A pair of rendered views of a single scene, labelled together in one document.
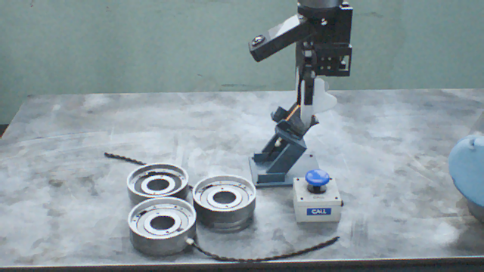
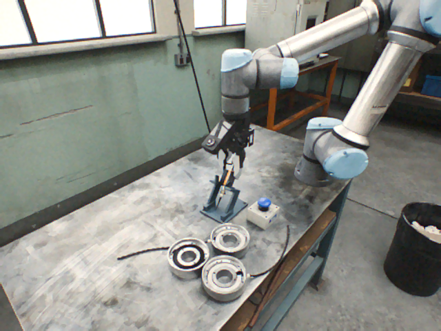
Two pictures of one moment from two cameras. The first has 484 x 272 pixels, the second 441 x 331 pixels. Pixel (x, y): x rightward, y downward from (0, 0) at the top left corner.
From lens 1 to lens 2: 0.64 m
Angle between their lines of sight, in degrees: 40
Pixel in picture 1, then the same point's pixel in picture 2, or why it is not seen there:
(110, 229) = (191, 303)
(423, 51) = (154, 124)
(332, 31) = (242, 123)
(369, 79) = (134, 146)
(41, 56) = not seen: outside the picture
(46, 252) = not seen: outside the picture
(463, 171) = (339, 167)
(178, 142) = (151, 223)
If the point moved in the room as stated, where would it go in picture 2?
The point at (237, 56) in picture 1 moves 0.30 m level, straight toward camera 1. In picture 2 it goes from (59, 160) to (77, 176)
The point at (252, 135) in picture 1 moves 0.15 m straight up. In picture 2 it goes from (183, 198) to (180, 160)
